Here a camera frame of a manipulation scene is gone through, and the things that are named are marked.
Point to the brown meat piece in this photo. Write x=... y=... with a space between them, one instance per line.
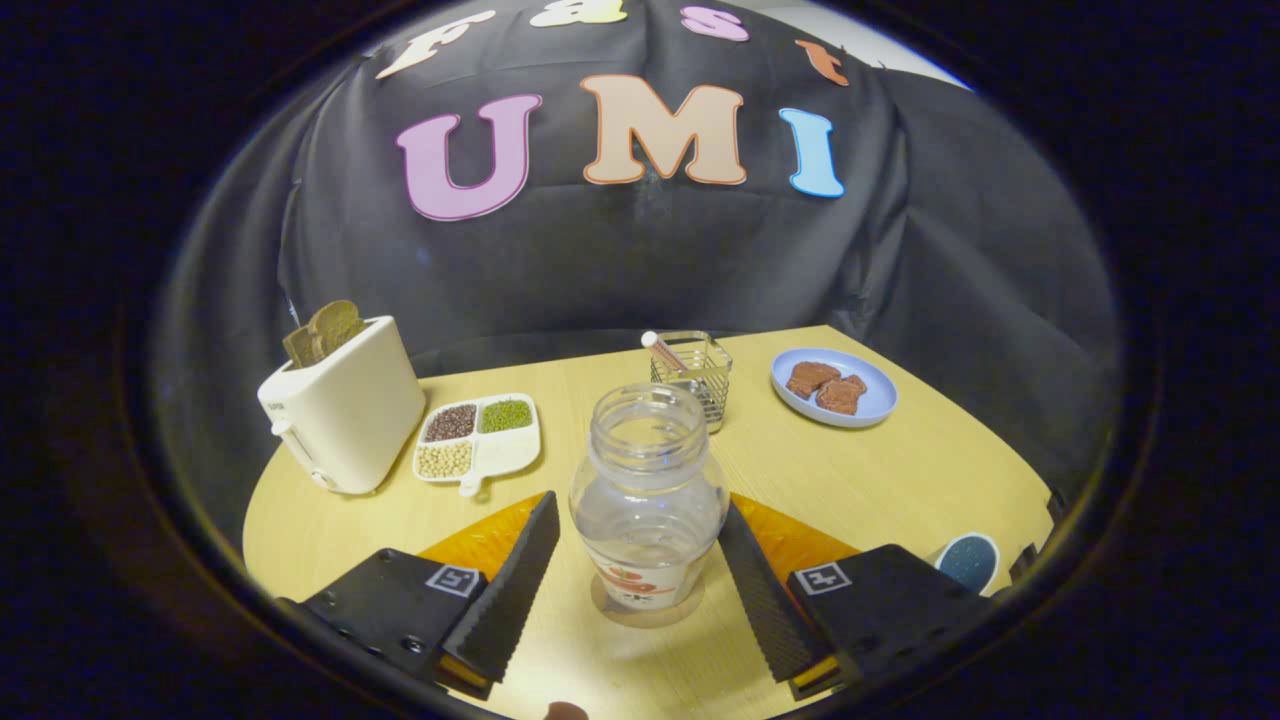
x=808 y=378
x=842 y=396

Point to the round brown coaster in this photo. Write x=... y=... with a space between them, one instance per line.
x=650 y=618
x=566 y=712

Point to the white toaster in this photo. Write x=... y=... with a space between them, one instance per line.
x=350 y=410

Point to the light blue plate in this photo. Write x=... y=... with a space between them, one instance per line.
x=875 y=400

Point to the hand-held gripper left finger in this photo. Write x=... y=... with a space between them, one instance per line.
x=515 y=600

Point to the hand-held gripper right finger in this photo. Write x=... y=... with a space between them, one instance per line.
x=765 y=600

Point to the brown toast slice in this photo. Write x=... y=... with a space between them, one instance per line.
x=298 y=348
x=335 y=325

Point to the white divided bean dish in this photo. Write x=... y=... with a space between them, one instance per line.
x=500 y=450

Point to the pink white pen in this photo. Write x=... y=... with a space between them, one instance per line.
x=662 y=350

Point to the black table clamp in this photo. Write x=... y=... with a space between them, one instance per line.
x=1024 y=562
x=1056 y=505

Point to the wooden table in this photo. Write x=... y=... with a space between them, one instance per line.
x=850 y=480

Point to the clear glass juice bottle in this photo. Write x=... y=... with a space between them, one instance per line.
x=648 y=500

